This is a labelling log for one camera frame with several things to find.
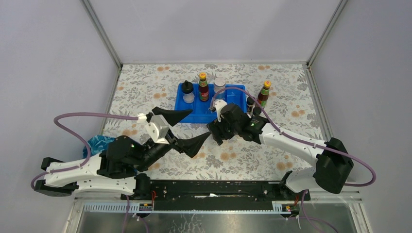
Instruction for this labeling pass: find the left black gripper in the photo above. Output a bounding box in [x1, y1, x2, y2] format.
[134, 109, 211, 173]

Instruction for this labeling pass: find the green label sauce bottle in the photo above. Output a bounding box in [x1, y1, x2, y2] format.
[257, 80, 271, 108]

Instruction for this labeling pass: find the silver lid spice tin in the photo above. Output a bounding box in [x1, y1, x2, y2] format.
[213, 77, 226, 100]

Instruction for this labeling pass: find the yellow cap sauce bottle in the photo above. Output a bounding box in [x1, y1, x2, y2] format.
[198, 72, 209, 102]

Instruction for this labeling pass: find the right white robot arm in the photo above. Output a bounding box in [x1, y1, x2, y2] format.
[207, 103, 354, 200]

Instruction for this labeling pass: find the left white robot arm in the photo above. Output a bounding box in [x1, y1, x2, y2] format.
[31, 107, 210, 200]

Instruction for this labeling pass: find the rear small dark spice bottle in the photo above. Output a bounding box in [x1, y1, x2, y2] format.
[246, 97, 255, 114]

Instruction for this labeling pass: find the small dark spice bottle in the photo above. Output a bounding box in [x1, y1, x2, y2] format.
[246, 97, 255, 114]
[252, 107, 262, 117]

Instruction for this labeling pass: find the front small dark spice bottle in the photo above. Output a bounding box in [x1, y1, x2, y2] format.
[252, 107, 262, 117]

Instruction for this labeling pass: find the blue plastic divided bin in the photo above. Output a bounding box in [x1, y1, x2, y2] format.
[174, 83, 247, 124]

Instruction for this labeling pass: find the floral table mat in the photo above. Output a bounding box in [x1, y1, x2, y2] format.
[110, 64, 324, 181]

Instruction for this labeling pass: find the blue patterned cloth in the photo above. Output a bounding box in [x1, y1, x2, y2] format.
[87, 135, 115, 156]

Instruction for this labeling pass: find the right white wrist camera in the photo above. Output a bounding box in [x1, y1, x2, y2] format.
[209, 99, 227, 122]

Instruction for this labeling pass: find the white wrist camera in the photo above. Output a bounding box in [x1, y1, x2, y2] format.
[209, 99, 227, 122]
[137, 113, 170, 144]

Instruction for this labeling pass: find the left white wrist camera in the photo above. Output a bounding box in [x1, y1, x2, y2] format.
[137, 113, 170, 144]

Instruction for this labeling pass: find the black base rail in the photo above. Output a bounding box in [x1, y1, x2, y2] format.
[129, 180, 310, 210]

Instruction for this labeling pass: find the slotted cable duct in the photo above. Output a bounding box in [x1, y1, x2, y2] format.
[83, 202, 291, 215]

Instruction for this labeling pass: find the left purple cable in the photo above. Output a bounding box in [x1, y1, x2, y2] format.
[30, 112, 139, 190]

